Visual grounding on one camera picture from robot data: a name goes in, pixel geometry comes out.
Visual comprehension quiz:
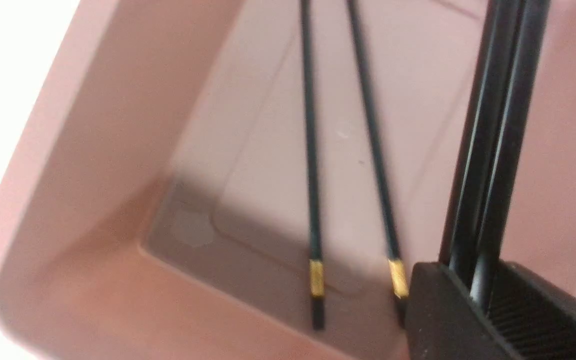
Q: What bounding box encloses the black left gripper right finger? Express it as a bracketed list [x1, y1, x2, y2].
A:
[488, 262, 576, 360]

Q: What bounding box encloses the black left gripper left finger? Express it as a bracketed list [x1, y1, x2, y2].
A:
[406, 262, 523, 360]

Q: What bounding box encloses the black chopstick in bin right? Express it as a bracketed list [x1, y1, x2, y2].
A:
[346, 0, 409, 329]

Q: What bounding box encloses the black chopstick in bin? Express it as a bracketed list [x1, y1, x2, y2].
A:
[346, 0, 409, 329]
[299, 0, 326, 332]

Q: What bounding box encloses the black chopstick in bin left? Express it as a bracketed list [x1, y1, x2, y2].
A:
[299, 0, 326, 332]

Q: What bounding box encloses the pink plastic bin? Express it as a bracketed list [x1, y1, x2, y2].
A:
[0, 0, 576, 360]

